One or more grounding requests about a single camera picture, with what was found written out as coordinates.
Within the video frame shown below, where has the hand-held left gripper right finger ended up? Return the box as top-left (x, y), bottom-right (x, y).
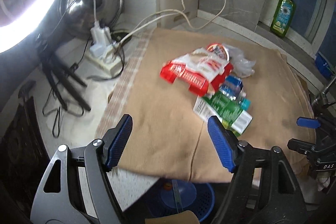
top-left (207, 115), bottom-right (315, 224)

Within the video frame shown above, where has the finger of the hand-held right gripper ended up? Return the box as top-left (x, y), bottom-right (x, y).
top-left (297, 116), bottom-right (321, 128)
top-left (287, 138), bottom-right (319, 159)

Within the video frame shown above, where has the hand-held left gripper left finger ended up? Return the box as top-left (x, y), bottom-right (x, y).
top-left (31, 114), bottom-right (133, 224)

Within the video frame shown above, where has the green and white carton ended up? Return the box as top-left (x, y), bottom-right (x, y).
top-left (193, 91), bottom-right (252, 136)

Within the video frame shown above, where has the blue plastic basket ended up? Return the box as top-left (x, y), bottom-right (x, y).
top-left (150, 179), bottom-right (216, 223)

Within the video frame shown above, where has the small blue water bottle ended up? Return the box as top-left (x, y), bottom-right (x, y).
top-left (219, 76), bottom-right (244, 98)

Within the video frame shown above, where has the red snack bag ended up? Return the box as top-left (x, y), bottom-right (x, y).
top-left (160, 49), bottom-right (234, 97)

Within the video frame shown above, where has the clear plastic glove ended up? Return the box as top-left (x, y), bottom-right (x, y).
top-left (226, 44), bottom-right (256, 77)

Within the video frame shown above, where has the red and white noodle cup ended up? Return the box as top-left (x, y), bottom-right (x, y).
top-left (206, 43), bottom-right (231, 62)

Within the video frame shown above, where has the person's right hand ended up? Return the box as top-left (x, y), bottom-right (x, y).
top-left (316, 171), bottom-right (332, 191)

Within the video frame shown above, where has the tan blanket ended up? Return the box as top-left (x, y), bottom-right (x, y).
top-left (94, 27), bottom-right (315, 184)

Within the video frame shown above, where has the blue plastic container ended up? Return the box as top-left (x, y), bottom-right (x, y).
top-left (315, 52), bottom-right (332, 77)

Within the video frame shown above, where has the white power strip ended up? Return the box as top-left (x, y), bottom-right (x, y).
top-left (89, 40), bottom-right (125, 73)

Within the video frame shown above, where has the black adapter box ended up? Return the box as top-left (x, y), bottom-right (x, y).
top-left (112, 30), bottom-right (132, 42)

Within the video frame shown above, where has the white charger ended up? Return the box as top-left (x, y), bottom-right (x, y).
top-left (91, 21), bottom-right (113, 47)

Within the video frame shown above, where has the green dish soap bottle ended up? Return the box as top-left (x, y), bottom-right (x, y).
top-left (270, 0), bottom-right (297, 38)

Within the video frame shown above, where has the black cable with inline switch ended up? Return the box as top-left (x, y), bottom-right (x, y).
top-left (41, 38), bottom-right (91, 138)

